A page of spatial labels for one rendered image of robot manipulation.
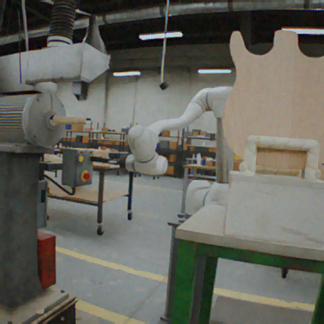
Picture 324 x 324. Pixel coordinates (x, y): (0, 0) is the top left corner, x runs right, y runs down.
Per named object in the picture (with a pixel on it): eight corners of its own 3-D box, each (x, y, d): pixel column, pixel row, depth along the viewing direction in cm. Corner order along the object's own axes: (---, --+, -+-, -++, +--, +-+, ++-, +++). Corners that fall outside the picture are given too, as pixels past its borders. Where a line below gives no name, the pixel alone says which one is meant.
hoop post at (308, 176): (305, 180, 67) (309, 145, 66) (303, 180, 70) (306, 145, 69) (317, 181, 66) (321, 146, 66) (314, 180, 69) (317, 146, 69)
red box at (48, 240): (13, 278, 146) (12, 220, 144) (29, 271, 158) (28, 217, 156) (43, 291, 138) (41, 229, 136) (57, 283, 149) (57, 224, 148)
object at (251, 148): (242, 175, 72) (245, 140, 71) (242, 174, 75) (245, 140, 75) (254, 175, 71) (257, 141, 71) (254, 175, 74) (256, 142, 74)
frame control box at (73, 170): (35, 192, 142) (36, 146, 140) (61, 188, 162) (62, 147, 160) (68, 199, 133) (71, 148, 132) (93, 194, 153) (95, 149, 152)
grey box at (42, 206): (17, 224, 143) (20, 129, 140) (31, 221, 153) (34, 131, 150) (35, 230, 138) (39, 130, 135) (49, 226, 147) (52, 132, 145)
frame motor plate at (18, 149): (-27, 148, 123) (-27, 141, 123) (10, 148, 146) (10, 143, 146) (17, 153, 111) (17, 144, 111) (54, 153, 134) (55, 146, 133)
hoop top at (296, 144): (245, 146, 72) (245, 134, 71) (245, 146, 75) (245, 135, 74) (320, 152, 66) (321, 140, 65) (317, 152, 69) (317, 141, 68)
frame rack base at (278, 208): (223, 235, 73) (229, 174, 72) (226, 222, 87) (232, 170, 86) (323, 247, 65) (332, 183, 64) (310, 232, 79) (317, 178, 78)
